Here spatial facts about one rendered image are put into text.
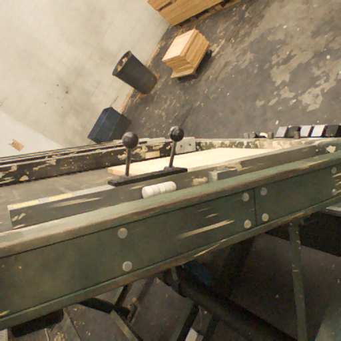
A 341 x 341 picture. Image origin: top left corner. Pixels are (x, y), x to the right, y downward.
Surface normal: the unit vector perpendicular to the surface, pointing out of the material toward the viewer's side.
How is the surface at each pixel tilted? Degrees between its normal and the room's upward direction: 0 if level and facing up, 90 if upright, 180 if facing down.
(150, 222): 90
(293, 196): 90
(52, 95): 90
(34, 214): 90
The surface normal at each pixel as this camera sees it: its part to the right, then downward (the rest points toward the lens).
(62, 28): 0.48, 0.14
